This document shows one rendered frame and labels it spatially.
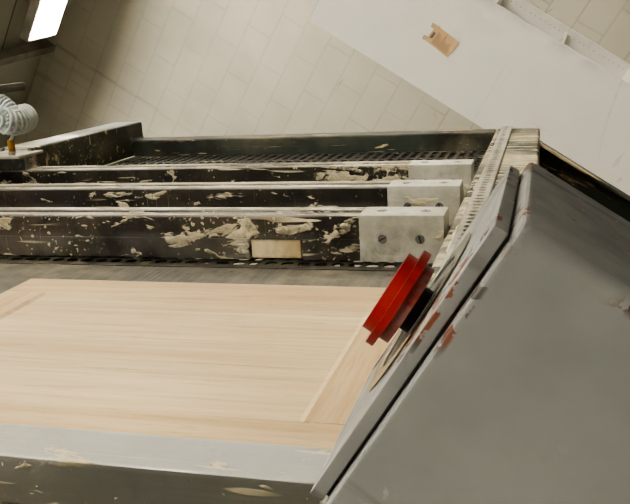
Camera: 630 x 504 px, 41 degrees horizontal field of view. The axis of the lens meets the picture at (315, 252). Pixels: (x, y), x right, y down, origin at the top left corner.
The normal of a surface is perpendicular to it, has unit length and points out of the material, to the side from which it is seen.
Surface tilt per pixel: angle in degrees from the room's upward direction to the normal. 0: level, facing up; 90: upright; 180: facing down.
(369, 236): 90
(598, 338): 90
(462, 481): 90
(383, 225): 90
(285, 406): 57
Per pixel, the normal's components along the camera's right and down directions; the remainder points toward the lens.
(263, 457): -0.05, -0.97
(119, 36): -0.33, 0.37
